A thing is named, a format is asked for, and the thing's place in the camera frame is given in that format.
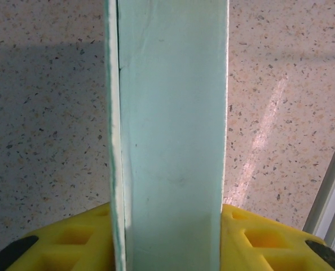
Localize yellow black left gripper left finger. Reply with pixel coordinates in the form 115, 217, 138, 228
0, 203, 117, 271

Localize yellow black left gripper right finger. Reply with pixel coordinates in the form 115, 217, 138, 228
219, 203, 335, 271

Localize light blue paper box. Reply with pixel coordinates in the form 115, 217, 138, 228
103, 0, 231, 271

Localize aluminium mounting rail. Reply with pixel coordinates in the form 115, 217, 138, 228
302, 121, 335, 249

